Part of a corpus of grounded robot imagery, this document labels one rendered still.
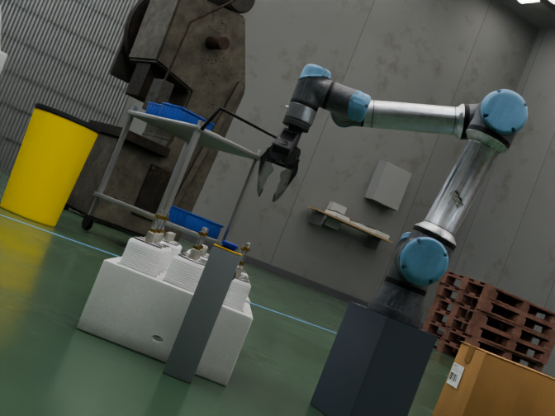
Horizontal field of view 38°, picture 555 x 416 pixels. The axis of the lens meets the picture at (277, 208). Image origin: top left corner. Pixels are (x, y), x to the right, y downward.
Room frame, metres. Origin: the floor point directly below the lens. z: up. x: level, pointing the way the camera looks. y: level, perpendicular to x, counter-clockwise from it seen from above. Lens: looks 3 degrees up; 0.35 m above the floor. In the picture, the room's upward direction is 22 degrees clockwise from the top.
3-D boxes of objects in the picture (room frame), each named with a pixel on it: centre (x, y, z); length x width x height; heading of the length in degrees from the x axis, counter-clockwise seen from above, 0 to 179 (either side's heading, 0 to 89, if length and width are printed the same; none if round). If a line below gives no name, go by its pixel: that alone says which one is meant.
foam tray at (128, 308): (2.19, 0.16, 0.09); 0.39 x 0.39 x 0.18; 2
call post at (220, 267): (1.90, 0.07, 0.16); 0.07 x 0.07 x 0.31; 2
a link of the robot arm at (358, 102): (2.10, -0.07, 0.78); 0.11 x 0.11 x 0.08; 86
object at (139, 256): (2.07, 0.27, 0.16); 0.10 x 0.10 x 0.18
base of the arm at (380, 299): (2.19, -0.40, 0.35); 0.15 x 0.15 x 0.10
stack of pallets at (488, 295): (9.34, -2.78, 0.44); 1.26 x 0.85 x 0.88; 118
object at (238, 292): (2.07, 0.04, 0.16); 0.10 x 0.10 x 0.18
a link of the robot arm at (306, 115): (2.09, 0.04, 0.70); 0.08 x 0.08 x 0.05
